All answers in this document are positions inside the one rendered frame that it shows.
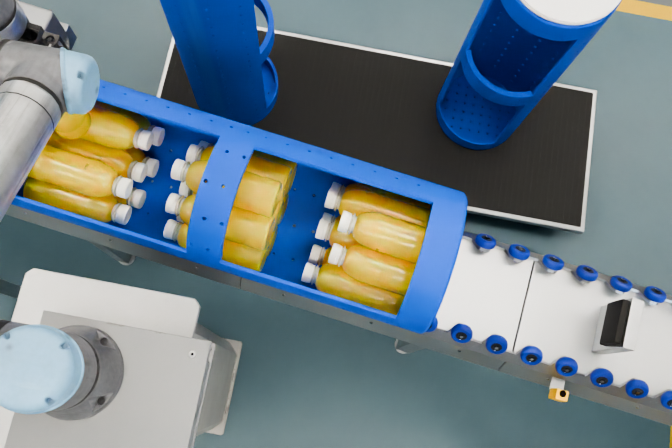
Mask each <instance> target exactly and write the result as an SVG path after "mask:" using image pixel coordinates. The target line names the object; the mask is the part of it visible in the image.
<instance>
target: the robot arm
mask: <svg viewBox="0 0 672 448"><path fill-rule="evenodd" d="M53 39H54V41H53ZM58 41H60V42H61V44H62V45H63V46H60V45H58ZM99 86H100V74H99V68H98V65H97V63H96V61H95V60H94V58H92V57H91V56H89V55H87V54H83V53H78V52H74V51H70V50H69V49H68V47H67V46H66V44H65V43H64V41H63V40H62V38H61V37H60V36H59V35H56V34H53V33H50V32H46V31H45V30H44V29H43V28H42V26H40V25H36V24H33V23H30V22H29V19H28V17H27V16H26V14H25V12H24V10H23V9H22V7H21V6H20V5H19V3H18V2H17V0H0V222H1V220H2V218H3V217H4V215H5V213H6V212H7V210H8V208H9V206H10V205H11V203H12V201H13V200H14V198H15V196H16V194H17V193H18V191H19V189H20V188H21V186H22V184H23V183H24V181H25V179H26V177H27V176H28V174H29V172H30V171H31V169H32V167H33V165H34V164H35V162H36V160H37V159H38V157H39V155H40V154H41V152H42V150H43V148H44V147H45V145H46V143H47V142H48V140H49V138H50V137H51V135H52V133H53V131H54V130H55V128H56V126H57V125H58V123H59V121H60V119H61V118H62V116H63V115H64V113H65V112H68V114H70V115H72V114H81V115H83V114H86V113H87V112H89V111H91V109H92V108H93V106H94V105H95V102H96V100H97V97H98V92H99ZM123 377H124V361H123V356H122V353H121V351H120V349H119V347H118V345H117V344H116V342H115V341H114V340H113V339H112V338H111V337H110V336H109V335H108V334H107V333H105V332H104V331H102V330H100V329H97V328H94V327H91V326H86V325H70V326H66V327H62V328H59V329H57V328H54V327H51V326H47V325H39V324H32V325H30V324H24V323H19V322H13V321H8V320H2V319H0V406H2V407H3V408H5V409H7V410H10V411H13V412H16V413H21V414H39V413H45V414H47V415H49V416H51V417H53V418H56V419H60V420H67V421H73V420H81V419H86V418H89V417H92V416H94V415H96V414H98V413H99V412H101V411H102V410H104V409H105V408H106V407H107V406H108V405H109V404H110V403H111V402H112V401H113V400H114V398H115V397H116V395H117V394H118V392H119V390H120V387H121V385H122V381H123Z"/></svg>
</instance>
